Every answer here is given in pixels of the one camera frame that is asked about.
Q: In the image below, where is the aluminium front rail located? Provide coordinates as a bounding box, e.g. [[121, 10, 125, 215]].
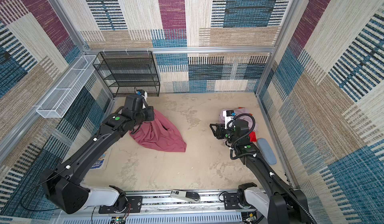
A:
[[50, 189, 268, 224]]

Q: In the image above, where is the black wire shelf rack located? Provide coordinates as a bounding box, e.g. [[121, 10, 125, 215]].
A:
[[93, 51, 161, 97]]

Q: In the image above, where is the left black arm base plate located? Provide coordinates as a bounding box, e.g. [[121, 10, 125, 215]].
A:
[[98, 196, 143, 214]]

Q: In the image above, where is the light pink cloth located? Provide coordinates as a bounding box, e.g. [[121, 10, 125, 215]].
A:
[[219, 108, 258, 132]]

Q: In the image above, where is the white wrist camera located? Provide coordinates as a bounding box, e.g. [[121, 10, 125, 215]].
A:
[[134, 87, 148, 100], [223, 110, 236, 129]]

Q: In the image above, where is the red cloth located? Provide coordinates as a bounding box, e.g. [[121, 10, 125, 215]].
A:
[[235, 107, 258, 142]]

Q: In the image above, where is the grey handheld scanner device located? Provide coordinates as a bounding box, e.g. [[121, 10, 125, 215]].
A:
[[170, 190, 201, 203]]

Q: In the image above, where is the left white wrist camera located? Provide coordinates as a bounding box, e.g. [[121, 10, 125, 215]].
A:
[[134, 87, 148, 100]]

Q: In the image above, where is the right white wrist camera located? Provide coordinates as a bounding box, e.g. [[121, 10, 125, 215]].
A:
[[223, 110, 236, 129]]

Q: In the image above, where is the white wire mesh basket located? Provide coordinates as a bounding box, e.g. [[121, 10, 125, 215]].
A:
[[36, 55, 96, 118]]

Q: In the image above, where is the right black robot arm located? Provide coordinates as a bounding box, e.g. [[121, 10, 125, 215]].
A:
[[210, 110, 316, 224]]

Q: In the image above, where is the maroon cloth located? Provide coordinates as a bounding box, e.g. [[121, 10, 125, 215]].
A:
[[130, 110, 187, 152]]

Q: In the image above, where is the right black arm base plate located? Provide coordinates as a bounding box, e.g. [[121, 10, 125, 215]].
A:
[[220, 192, 251, 210]]

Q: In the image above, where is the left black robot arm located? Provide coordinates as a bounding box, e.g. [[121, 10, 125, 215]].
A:
[[40, 90, 155, 214]]

